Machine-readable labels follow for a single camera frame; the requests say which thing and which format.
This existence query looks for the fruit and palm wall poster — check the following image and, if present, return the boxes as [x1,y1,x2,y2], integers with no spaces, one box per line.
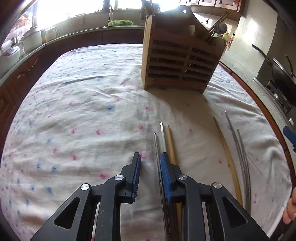
[14,10,35,30]

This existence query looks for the wooden utensil holder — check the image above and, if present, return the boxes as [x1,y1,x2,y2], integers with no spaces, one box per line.
[141,5,227,94]

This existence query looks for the kitchen window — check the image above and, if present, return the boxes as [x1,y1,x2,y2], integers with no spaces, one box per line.
[35,0,148,24]

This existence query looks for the curved sink faucet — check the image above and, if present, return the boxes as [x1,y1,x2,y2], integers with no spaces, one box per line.
[103,2,114,22]

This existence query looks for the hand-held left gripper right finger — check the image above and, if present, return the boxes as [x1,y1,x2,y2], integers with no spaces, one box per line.
[160,152,271,241]

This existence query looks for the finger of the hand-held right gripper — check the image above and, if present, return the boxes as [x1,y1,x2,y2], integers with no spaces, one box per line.
[283,126,296,153]

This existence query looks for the person's right hand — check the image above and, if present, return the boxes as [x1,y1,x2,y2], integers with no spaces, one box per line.
[282,185,296,225]

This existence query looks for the white and red rice cooker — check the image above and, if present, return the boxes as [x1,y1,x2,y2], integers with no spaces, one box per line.
[0,45,21,75]

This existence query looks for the gas stove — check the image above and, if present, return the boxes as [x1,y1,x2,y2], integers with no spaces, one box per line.
[253,77,296,114]

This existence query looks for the green plastic basket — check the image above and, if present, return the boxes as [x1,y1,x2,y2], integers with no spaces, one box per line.
[107,20,134,27]

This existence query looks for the small white electric cooker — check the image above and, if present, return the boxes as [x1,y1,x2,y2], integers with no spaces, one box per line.
[42,26,58,42]

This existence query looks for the plain wooden chopstick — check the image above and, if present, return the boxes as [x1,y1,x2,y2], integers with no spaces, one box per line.
[213,116,243,205]
[165,125,183,241]

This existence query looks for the knife and utensil rack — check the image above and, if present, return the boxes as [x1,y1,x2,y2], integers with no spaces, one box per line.
[140,0,161,20]

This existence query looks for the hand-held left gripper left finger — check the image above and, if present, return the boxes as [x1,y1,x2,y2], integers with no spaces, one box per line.
[30,152,142,241]

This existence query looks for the floral white tablecloth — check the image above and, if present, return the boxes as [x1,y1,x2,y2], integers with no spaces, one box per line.
[0,43,293,241]

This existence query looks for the steel spoon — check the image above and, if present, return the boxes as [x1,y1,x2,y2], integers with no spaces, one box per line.
[214,22,228,37]

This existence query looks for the brown wooden upper cabinets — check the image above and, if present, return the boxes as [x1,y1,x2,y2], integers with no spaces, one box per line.
[185,0,245,12]

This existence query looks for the black wok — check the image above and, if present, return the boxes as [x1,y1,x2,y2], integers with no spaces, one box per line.
[252,44,296,105]

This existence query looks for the large white electric cooker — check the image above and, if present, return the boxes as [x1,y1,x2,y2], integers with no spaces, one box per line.
[23,29,42,52]

